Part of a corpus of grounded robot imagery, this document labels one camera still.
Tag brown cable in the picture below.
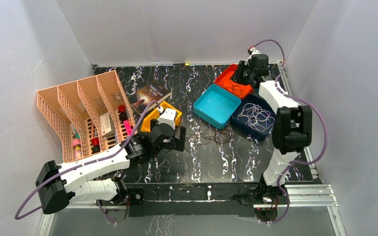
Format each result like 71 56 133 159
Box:
223 81 247 98

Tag dark thin cables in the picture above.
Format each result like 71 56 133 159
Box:
189 127 236 147

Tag white cable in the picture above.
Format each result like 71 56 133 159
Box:
238 103 273 131

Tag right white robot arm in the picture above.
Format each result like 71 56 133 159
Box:
234 53 313 204

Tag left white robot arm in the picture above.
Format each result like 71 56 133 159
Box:
35 123 187 214

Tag orange square tray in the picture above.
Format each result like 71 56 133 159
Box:
214 64 254 100

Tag yellow plastic bin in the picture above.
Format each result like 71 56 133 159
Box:
140 101 183 132

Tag teal square tray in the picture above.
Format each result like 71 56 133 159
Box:
193 85 241 129

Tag navy square tray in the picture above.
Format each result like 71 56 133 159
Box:
230 94 276 142

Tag red black stamp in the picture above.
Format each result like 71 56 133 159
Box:
118 105 128 121

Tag dark paperback book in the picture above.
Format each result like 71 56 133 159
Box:
128 81 172 115

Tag white box in organizer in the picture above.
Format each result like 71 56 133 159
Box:
100 112 115 137

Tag peach plastic file organizer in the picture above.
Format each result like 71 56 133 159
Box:
37 71 135 163

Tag pink tape roll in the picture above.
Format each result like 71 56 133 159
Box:
71 138 81 148

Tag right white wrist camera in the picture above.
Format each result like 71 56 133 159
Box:
247 46 261 59

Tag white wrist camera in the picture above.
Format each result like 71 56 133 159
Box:
247 46 261 59
157 107 177 130

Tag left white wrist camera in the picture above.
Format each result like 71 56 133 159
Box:
157 107 177 130

